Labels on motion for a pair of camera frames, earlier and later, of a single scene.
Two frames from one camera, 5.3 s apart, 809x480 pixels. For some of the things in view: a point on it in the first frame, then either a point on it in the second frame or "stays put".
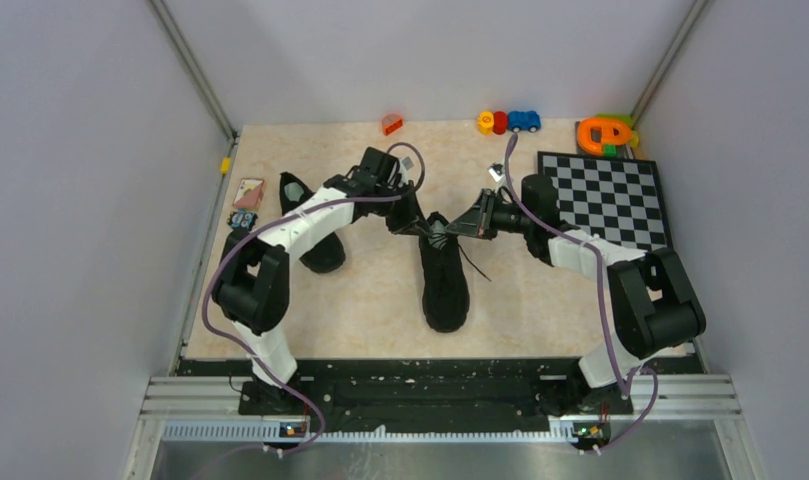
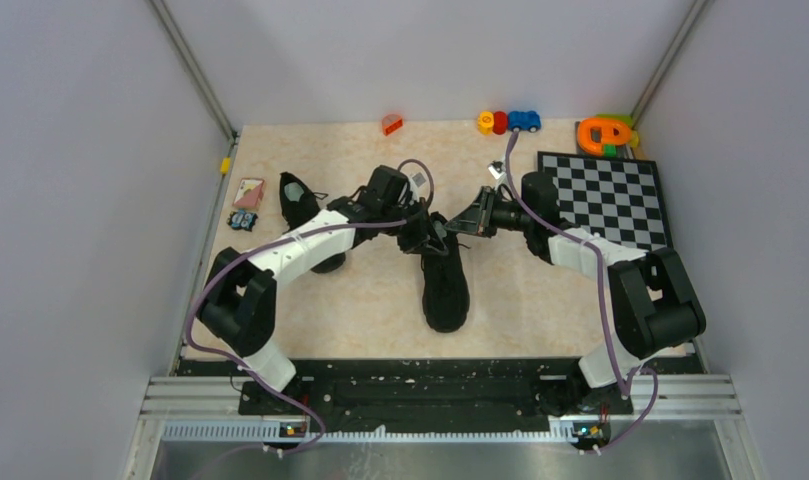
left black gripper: x=411 y=219 -> x=423 y=237
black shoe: x=330 y=254 stays put
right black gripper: x=473 y=222 stays put
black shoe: x=445 y=279 stays put
